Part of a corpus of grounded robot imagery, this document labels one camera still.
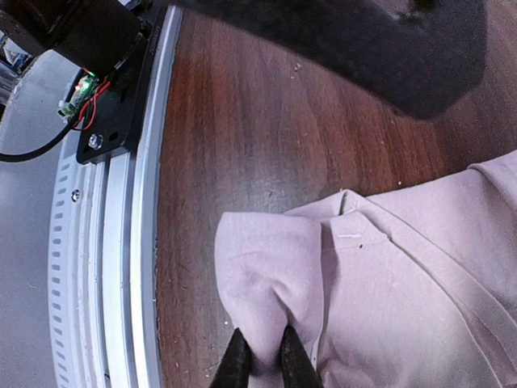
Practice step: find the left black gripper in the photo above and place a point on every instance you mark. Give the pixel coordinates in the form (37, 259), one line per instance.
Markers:
(420, 61)

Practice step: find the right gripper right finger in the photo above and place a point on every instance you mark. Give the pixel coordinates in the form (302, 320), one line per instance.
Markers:
(296, 367)

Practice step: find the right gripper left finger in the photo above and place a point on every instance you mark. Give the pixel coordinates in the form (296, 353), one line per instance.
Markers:
(234, 368)

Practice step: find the mauve and cream underwear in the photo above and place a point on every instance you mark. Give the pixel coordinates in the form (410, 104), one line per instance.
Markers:
(410, 288)

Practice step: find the front aluminium rail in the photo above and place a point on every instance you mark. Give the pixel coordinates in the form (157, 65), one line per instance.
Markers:
(102, 251)

